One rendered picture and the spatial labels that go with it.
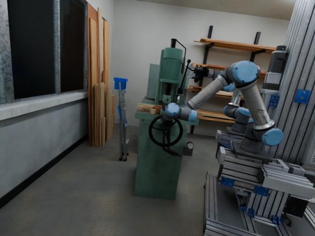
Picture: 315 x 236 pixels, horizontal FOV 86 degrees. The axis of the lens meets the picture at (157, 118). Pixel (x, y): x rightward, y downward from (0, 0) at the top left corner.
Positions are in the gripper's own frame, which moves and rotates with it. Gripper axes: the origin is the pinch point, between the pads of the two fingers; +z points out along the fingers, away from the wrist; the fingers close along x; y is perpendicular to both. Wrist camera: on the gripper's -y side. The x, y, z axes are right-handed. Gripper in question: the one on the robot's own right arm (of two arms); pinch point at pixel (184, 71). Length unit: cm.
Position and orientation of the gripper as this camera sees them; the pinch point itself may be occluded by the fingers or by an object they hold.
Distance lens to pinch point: 161.7
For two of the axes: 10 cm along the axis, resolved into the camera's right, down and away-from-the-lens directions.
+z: -9.9, -1.2, -0.4
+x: -0.8, 8.3, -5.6
